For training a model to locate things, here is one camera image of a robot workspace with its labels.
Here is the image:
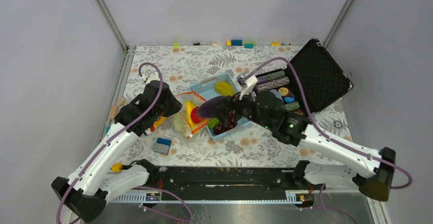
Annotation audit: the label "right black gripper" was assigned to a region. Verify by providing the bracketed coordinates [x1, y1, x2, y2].
[210, 85, 274, 130]

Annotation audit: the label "dark purple eggplant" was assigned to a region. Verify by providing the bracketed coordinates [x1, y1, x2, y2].
[197, 96, 227, 118]

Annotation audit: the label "yellow mango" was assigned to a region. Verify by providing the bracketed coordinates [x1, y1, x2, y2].
[214, 82, 235, 96]

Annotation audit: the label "dark purple grapes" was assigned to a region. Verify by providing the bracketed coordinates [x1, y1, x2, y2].
[211, 111, 237, 135]

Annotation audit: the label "yellow banana bunch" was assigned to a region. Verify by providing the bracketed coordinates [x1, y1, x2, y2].
[186, 100, 197, 129]

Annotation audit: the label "green star fruit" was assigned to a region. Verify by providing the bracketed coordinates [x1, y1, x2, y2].
[207, 118, 220, 130]

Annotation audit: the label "clear zip top bag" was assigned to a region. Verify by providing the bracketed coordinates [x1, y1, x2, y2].
[172, 91, 209, 139]

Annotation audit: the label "green white cabbage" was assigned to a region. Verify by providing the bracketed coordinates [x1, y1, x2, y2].
[172, 113, 190, 138]

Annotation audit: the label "light blue plastic basket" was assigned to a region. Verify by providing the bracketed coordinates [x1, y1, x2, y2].
[189, 72, 252, 142]

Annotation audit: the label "red apple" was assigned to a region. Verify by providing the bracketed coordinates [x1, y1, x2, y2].
[190, 107, 202, 124]

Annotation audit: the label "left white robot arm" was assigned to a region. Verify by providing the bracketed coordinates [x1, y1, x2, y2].
[52, 80, 182, 222]

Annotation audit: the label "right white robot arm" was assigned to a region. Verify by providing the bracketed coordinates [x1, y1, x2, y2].
[199, 92, 396, 202]

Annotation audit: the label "yellow orange toy truck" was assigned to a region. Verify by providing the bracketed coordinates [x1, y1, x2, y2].
[144, 116, 166, 136]

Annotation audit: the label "floral table mat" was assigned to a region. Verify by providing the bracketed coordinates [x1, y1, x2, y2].
[119, 45, 333, 167]

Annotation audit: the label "blue grey block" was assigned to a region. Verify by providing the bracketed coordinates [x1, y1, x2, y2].
[152, 138, 172, 155]

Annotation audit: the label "wooden block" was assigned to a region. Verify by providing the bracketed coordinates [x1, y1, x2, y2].
[108, 105, 119, 120]

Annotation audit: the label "blue yellow toy bricks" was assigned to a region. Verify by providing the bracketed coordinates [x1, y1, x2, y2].
[226, 39, 256, 49]

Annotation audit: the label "black poker chip case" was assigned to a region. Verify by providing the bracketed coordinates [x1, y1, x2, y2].
[254, 38, 353, 115]

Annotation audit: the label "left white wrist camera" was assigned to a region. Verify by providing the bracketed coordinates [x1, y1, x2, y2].
[140, 72, 159, 85]

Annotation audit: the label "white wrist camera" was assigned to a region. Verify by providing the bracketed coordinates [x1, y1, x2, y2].
[140, 72, 159, 85]
[237, 74, 258, 100]

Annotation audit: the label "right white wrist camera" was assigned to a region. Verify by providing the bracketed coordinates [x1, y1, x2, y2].
[237, 74, 258, 100]

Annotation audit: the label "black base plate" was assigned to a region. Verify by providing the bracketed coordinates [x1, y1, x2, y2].
[145, 167, 321, 201]

